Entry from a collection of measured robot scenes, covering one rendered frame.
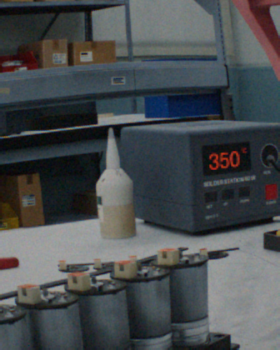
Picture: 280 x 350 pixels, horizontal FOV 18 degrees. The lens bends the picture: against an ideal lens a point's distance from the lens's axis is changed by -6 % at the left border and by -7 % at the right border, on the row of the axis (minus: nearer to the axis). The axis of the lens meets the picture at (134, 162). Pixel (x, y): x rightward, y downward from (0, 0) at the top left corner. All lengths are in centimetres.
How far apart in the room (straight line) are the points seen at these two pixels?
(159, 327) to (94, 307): 4
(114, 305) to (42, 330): 4
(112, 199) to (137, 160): 8
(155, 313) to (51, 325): 6
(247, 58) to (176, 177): 582
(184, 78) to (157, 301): 313
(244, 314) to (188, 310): 14
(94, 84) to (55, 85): 17
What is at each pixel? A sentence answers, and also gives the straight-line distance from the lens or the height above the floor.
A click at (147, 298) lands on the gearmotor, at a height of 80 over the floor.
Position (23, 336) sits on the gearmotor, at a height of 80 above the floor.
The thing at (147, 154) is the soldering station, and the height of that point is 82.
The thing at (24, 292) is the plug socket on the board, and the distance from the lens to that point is 32.
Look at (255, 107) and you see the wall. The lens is 659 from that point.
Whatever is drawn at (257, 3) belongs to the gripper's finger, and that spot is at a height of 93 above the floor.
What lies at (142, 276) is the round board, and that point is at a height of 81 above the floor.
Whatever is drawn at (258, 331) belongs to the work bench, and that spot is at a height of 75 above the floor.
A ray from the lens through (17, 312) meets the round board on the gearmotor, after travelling 31.
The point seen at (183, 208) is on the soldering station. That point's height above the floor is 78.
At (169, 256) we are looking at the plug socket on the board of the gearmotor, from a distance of 38.
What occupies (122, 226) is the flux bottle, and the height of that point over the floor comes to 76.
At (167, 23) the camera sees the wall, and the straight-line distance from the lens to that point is 628.
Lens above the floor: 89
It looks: 5 degrees down
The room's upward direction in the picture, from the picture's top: 4 degrees counter-clockwise
